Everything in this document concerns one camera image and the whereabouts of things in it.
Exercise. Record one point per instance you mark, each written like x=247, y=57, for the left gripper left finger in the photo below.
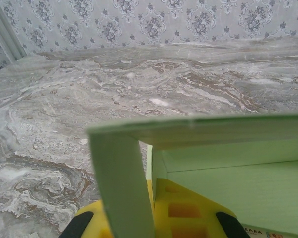
x=89, y=223

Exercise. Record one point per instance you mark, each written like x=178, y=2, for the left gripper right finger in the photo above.
x=183, y=213

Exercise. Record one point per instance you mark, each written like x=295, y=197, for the light green paper box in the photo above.
x=213, y=158

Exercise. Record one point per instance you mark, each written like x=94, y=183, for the aluminium left frame post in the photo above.
x=7, y=29

